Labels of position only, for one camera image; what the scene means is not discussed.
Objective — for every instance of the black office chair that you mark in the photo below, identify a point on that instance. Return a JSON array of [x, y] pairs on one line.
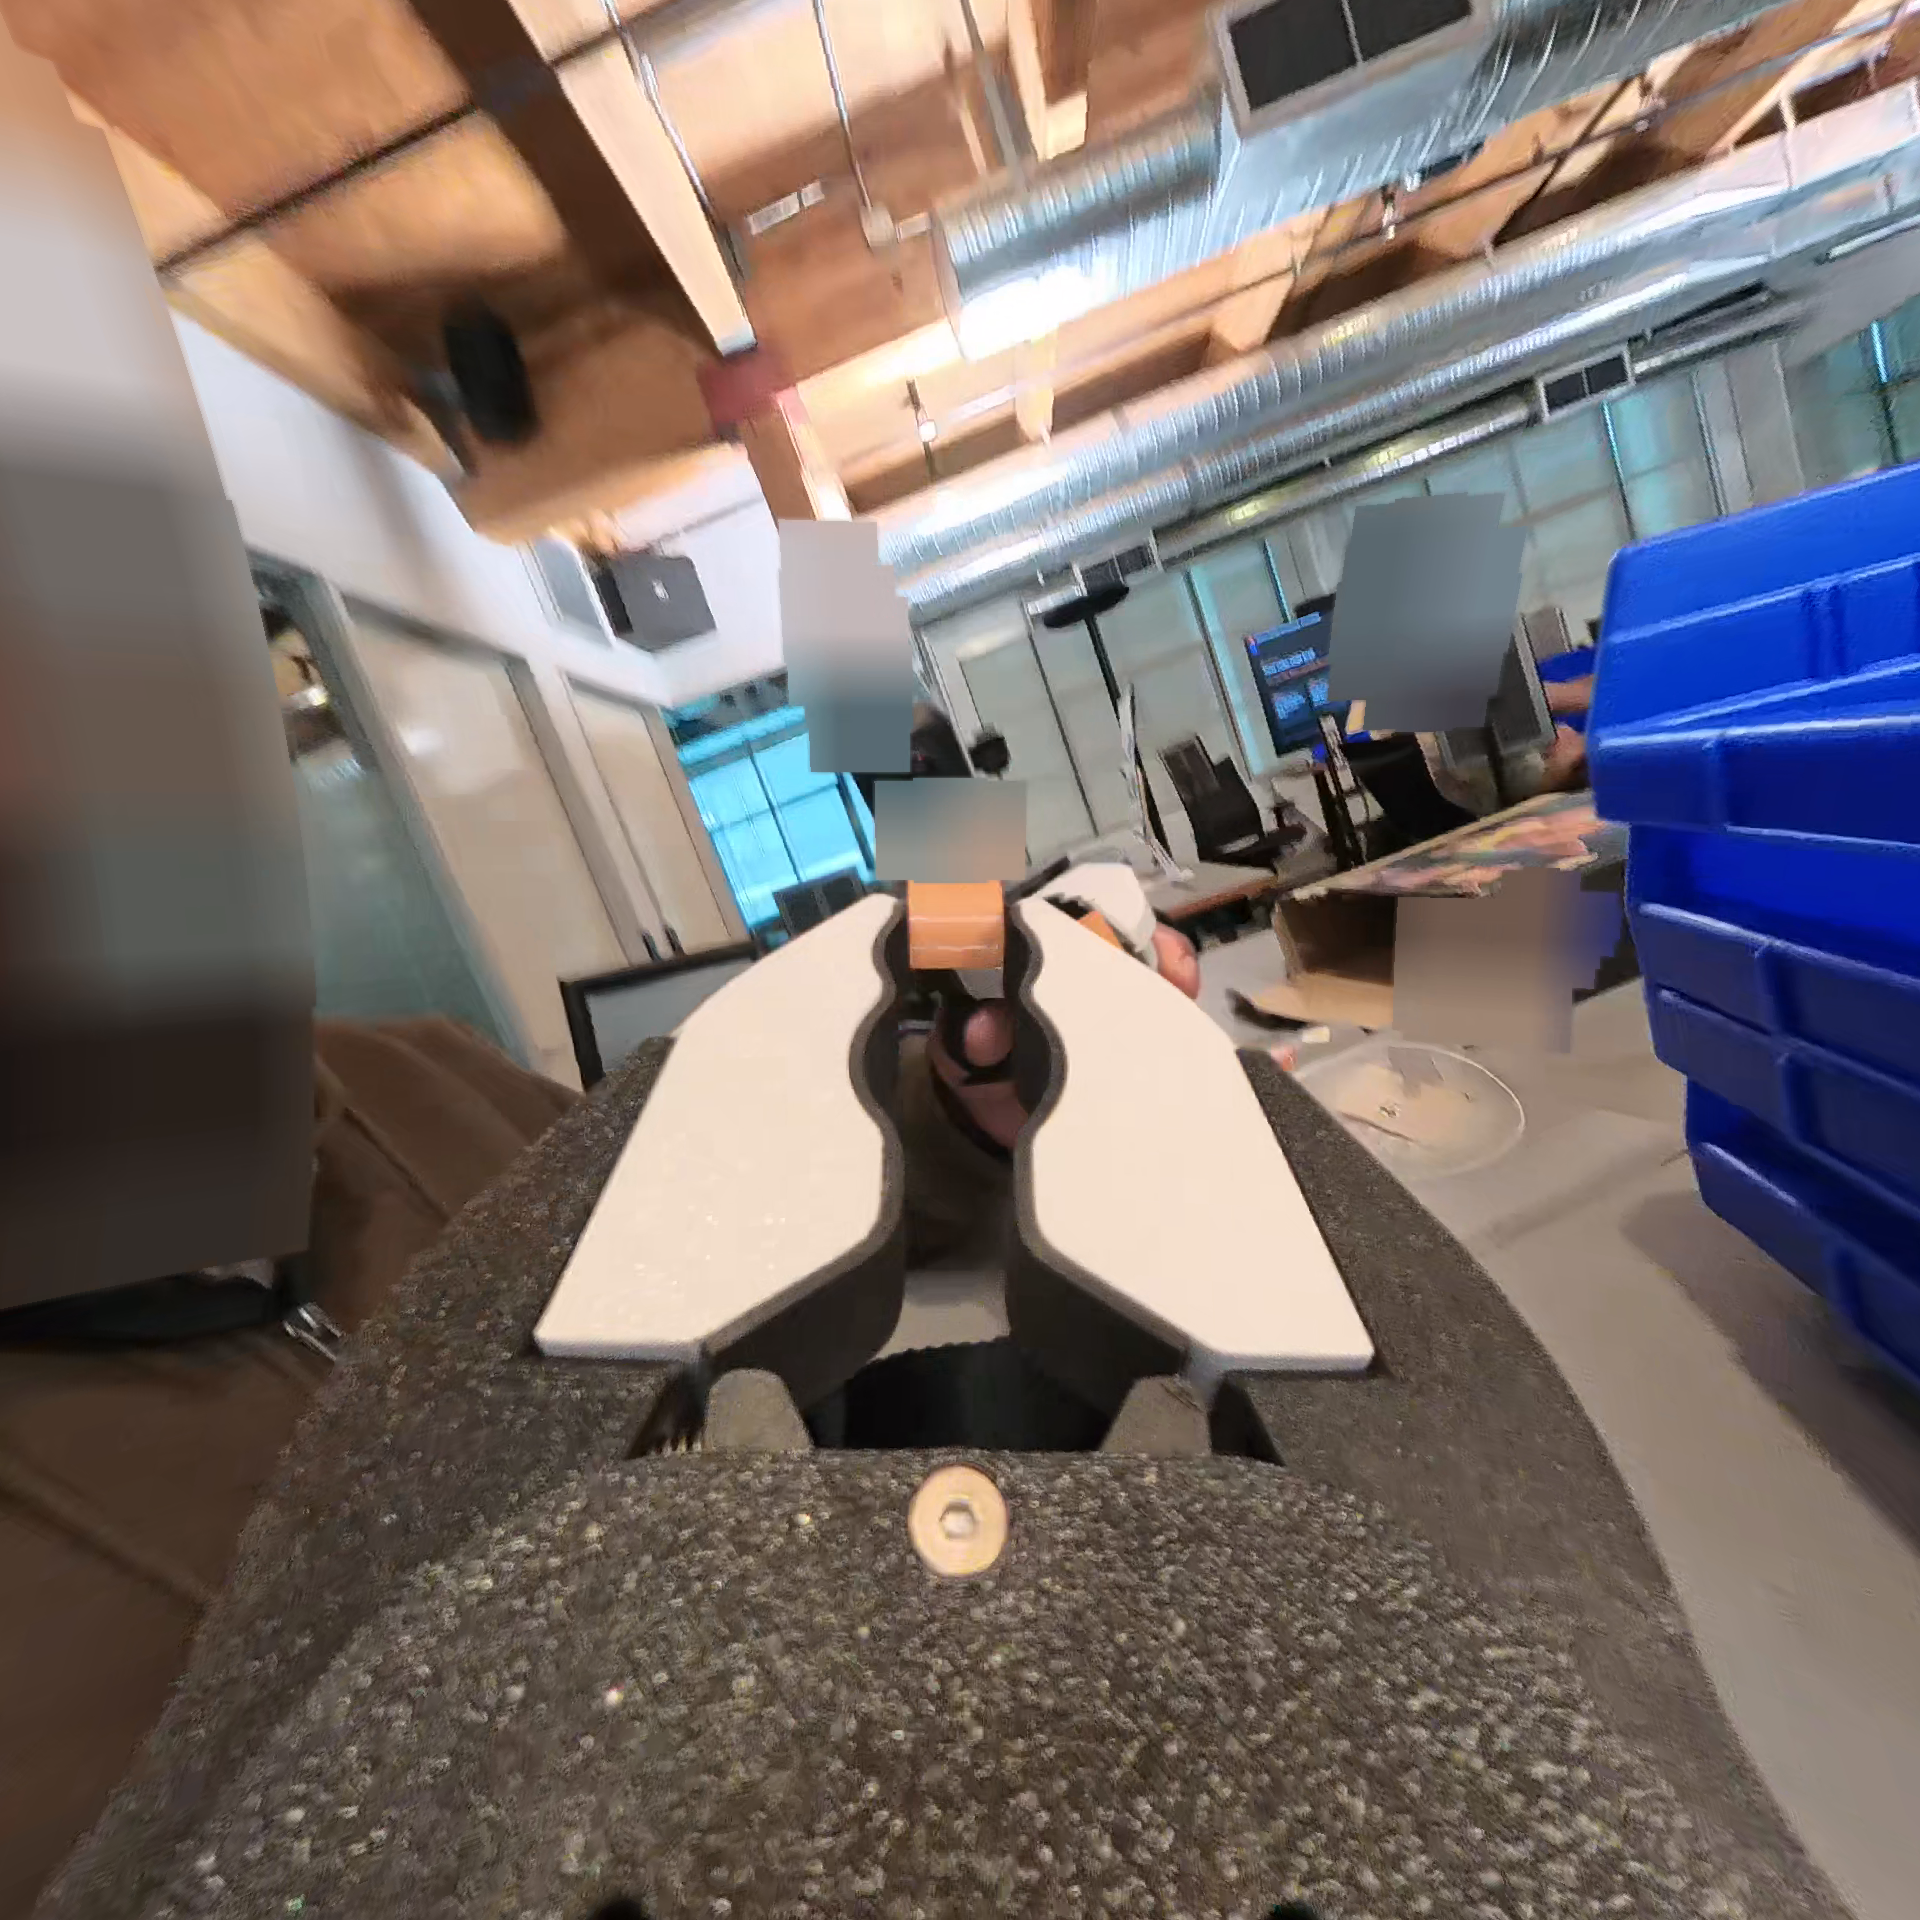
[[1217, 805]]

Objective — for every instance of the person's brown jacket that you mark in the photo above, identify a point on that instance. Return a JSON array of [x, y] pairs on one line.
[[181, 1501]]

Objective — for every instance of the small orange brick assembly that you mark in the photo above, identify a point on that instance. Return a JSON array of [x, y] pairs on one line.
[[957, 925]]

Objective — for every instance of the grey desk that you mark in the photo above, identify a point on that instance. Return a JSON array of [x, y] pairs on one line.
[[1681, 1381]]

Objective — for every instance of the black computer monitor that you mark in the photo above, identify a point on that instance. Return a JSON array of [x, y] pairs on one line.
[[1297, 685]]

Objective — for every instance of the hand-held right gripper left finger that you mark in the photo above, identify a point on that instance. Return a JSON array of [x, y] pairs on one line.
[[721, 1188]]

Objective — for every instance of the colourful printed toy box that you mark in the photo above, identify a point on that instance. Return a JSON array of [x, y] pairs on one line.
[[1469, 846]]

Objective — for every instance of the person's left hand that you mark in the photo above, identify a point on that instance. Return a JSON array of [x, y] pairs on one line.
[[986, 1076]]

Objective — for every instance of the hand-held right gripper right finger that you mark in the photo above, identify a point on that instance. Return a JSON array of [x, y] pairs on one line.
[[1186, 1172]]

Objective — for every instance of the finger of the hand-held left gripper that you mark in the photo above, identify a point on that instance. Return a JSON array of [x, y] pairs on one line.
[[1095, 895]]

